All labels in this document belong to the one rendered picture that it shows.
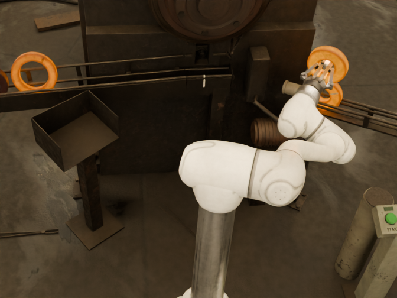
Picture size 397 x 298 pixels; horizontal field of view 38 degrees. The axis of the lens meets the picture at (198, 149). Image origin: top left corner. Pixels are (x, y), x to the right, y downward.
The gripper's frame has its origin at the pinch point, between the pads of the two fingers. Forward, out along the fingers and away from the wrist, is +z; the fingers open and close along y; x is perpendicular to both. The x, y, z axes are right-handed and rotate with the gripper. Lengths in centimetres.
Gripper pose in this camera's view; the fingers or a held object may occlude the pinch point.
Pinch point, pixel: (328, 61)
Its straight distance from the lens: 225.9
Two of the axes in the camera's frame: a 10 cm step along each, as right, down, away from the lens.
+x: 0.3, -6.6, -7.5
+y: 8.8, 3.7, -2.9
